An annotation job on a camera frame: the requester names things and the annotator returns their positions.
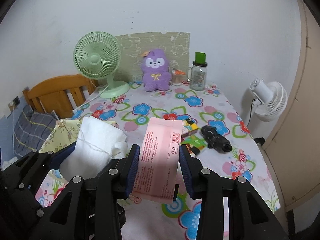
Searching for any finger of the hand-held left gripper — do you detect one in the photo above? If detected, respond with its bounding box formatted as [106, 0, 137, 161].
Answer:
[14, 142, 77, 178]

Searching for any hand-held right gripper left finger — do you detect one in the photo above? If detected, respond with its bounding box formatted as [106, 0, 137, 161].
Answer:
[29, 144, 141, 240]

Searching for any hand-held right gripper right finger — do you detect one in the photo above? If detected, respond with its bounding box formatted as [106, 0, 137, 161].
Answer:
[179, 144, 290, 240]

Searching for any pink packet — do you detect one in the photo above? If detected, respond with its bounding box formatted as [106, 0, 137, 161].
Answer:
[131, 117, 183, 202]

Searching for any green tissue packet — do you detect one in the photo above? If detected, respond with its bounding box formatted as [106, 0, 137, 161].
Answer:
[186, 133, 208, 155]

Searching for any cream patterned storage box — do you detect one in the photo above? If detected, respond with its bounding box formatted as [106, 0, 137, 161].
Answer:
[39, 116, 118, 180]

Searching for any black umbrella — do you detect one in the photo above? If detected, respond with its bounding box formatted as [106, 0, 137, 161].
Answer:
[201, 125, 232, 153]

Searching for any white towel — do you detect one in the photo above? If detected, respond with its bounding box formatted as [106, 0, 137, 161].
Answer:
[60, 117, 128, 180]

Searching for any blue plaid bedding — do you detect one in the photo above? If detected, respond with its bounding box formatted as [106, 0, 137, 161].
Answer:
[0, 104, 59, 165]

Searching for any floral tablecloth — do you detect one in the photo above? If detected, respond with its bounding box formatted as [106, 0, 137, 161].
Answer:
[35, 81, 282, 240]

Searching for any wooden headboard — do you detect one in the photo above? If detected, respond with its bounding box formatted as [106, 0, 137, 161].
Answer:
[22, 74, 98, 120]

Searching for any cotton swab jar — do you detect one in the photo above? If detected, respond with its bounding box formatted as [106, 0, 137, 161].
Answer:
[171, 67, 186, 86]

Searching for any glass jar with green lid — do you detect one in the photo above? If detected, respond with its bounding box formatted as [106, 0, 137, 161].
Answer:
[187, 52, 208, 91]

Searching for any purple plush toy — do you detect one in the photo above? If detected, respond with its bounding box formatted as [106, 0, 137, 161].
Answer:
[140, 49, 173, 92]

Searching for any green desk fan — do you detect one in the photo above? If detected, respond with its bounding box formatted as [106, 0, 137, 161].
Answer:
[73, 31, 130, 99]

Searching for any white floor fan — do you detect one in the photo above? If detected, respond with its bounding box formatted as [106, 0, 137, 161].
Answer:
[246, 78, 288, 130]

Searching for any green patterned board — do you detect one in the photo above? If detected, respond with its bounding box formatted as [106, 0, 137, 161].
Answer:
[115, 31, 191, 83]

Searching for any black fan cable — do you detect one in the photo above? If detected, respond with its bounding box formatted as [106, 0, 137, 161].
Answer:
[247, 99, 258, 131]

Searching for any beige door frame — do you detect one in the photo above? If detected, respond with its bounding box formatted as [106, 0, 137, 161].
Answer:
[262, 0, 320, 213]

